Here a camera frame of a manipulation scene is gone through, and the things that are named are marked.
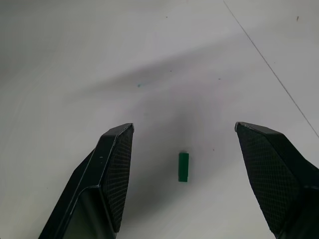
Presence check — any small green block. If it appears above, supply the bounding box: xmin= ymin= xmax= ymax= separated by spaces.
xmin=178 ymin=151 xmax=189 ymax=183

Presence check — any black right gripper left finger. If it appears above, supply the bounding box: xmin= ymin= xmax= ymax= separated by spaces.
xmin=38 ymin=122 xmax=136 ymax=239

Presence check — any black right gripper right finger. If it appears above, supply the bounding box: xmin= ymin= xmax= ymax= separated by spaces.
xmin=234 ymin=121 xmax=319 ymax=239

